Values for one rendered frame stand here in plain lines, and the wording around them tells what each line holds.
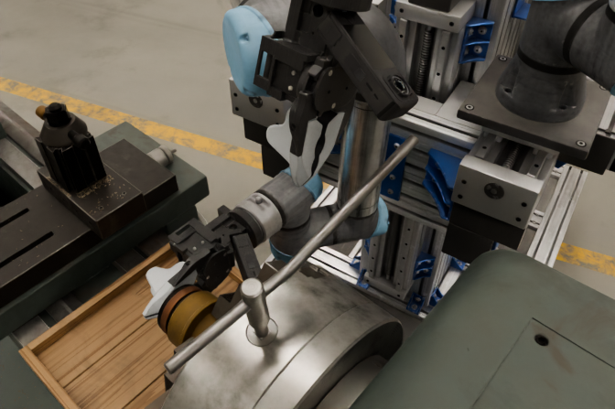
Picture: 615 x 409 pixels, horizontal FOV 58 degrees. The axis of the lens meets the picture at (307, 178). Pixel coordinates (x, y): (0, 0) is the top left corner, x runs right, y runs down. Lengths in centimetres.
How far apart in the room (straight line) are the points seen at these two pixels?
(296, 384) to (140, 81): 284
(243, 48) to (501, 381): 46
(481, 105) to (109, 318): 77
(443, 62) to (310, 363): 75
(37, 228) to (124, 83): 222
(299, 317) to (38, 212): 70
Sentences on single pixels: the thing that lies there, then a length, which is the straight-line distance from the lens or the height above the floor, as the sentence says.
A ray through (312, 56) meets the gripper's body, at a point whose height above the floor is 147.
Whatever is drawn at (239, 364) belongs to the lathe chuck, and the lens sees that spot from 60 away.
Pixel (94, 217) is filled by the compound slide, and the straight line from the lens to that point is 106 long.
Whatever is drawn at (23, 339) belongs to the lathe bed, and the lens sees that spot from 114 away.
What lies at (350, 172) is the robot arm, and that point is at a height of 113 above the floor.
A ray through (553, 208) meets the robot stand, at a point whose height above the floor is 21.
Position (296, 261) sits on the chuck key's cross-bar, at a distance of 56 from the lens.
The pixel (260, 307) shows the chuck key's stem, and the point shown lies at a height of 130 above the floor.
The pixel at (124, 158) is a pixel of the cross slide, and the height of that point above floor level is 97.
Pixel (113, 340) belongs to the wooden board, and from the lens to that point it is 106.
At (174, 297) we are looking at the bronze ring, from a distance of 80.
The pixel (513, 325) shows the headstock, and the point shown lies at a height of 126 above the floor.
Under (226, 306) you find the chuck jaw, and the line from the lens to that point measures 75.
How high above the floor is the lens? 175
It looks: 43 degrees down
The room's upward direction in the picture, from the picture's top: straight up
